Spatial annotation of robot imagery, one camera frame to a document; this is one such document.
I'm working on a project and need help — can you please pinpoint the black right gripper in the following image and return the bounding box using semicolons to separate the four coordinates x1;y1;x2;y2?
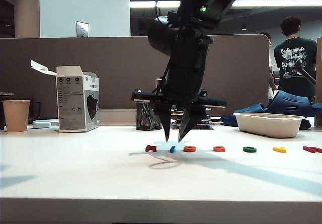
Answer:
131;30;227;143

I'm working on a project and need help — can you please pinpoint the dark red letter magnet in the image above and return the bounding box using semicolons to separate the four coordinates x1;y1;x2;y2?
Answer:
302;145;322;154

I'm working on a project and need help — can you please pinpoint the black and white pen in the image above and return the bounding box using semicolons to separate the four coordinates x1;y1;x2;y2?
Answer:
141;103;156;129

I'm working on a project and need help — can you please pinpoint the black mesh pen holder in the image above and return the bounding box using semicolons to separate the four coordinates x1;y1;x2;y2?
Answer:
135;102;163;131

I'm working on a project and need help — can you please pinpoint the beige oval pulp tray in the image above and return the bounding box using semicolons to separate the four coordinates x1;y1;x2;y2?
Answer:
233;112;305;138

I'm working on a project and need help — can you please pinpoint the white face mask box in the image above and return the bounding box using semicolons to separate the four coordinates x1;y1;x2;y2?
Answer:
30;60;100;133

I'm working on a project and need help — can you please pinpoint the person in white shirt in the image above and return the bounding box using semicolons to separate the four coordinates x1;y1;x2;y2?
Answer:
260;31;276;101

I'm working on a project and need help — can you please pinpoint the brown desk partition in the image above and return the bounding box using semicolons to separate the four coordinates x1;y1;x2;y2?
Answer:
0;34;270;119

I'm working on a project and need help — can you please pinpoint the person in dark green shirt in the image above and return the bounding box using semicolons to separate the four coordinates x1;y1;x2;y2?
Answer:
273;16;318;103

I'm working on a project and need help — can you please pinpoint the grey metal tool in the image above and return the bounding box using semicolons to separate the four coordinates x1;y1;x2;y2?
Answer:
292;58;316;86

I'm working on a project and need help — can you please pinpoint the white earbud case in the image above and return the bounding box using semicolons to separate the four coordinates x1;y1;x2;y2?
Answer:
32;121;52;129

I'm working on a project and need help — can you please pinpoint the brown cardboard box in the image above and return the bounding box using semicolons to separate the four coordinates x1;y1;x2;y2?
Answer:
313;37;322;128

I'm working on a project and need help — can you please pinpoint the long ceiling light strip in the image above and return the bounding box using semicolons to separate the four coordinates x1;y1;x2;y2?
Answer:
129;0;322;9

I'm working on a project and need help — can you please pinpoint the brown paper cup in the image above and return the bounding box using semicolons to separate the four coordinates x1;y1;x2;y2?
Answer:
2;100;31;133

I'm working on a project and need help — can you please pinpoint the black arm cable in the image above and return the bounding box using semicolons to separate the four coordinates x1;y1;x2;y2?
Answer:
154;0;183;31

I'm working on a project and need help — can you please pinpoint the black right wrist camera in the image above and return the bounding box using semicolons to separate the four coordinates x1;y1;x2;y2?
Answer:
196;0;244;31

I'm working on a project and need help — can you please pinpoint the metal wall plate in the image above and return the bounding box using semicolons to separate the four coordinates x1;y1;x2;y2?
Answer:
76;21;90;38

